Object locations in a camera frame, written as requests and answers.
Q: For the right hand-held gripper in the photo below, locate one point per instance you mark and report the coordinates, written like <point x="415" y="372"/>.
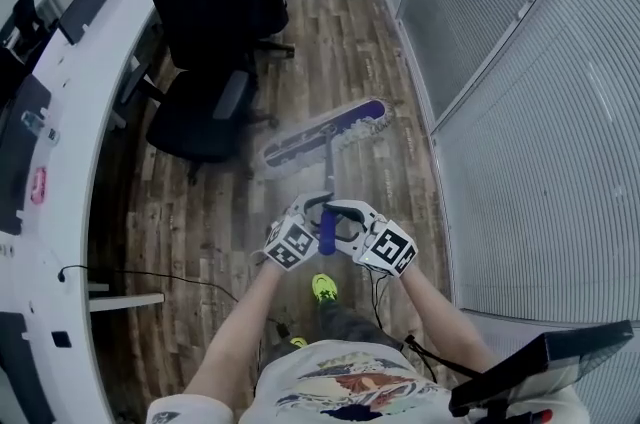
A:
<point x="387" y="248"/>

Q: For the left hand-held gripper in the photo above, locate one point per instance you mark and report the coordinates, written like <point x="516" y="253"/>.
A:
<point x="290" y="244"/>

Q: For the blue mop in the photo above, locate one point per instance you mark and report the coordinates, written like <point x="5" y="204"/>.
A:
<point x="327" y="232"/>

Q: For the person's left forearm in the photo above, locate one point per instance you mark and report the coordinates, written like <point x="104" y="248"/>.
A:
<point x="230" y="337"/>

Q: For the person's right forearm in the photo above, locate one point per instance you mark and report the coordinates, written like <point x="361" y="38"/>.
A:
<point x="440" y="317"/>

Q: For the wooden floor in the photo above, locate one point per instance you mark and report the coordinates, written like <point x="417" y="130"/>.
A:
<point x="350" y="62"/>

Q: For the person's right neon shoe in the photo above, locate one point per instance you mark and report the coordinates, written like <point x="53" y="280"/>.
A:
<point x="325" y="287"/>

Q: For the person's neon shoe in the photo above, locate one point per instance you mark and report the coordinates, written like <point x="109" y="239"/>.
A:
<point x="298" y="342"/>
<point x="325" y="287"/>

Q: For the person's camouflage trousers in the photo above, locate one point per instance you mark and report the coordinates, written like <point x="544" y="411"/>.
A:
<point x="350" y="322"/>

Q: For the person's left neon shoe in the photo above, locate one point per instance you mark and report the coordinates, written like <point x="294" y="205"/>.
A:
<point x="298" y="342"/>

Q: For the person's white printed t-shirt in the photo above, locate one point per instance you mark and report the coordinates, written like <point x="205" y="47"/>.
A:
<point x="350" y="372"/>

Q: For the wide white window blinds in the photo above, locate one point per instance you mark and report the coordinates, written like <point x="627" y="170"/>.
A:
<point x="540" y="162"/>

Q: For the black body-worn device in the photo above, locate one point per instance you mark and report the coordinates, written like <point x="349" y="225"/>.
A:
<point x="515" y="377"/>

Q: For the black mesh office chair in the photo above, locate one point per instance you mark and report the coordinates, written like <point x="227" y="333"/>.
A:
<point x="200" y="12"/>

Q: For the long white curved desk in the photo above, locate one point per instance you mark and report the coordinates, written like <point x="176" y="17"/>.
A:
<point x="70" y="232"/>

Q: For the pink desk item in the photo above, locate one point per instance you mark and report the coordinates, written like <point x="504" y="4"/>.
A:
<point x="39" y="184"/>

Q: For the black phone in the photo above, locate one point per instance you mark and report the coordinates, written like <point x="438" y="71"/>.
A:
<point x="61" y="339"/>

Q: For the clear plastic bottle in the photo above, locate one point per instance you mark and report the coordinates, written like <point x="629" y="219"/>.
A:
<point x="31" y="123"/>

